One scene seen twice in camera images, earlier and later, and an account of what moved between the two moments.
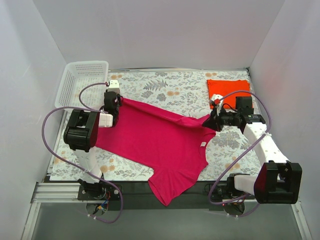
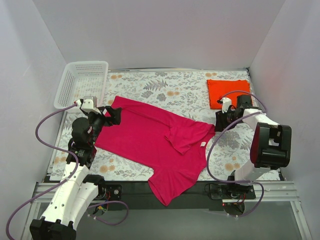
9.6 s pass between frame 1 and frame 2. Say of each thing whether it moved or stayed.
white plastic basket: stayed
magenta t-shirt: stayed
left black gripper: moved
